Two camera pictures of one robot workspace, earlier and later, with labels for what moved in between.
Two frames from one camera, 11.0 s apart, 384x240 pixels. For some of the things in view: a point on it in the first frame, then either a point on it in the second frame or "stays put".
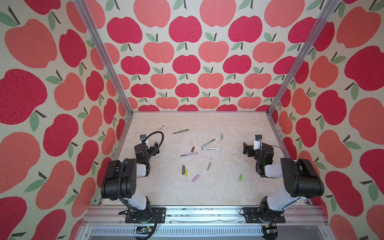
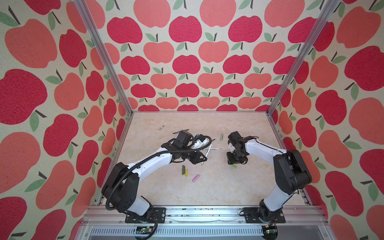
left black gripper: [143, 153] to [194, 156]
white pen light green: [208, 168] to [207, 154]
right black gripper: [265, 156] to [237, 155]
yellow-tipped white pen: [162, 126] stays put
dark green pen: [180, 131] stays put
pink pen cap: [196, 177] stays put
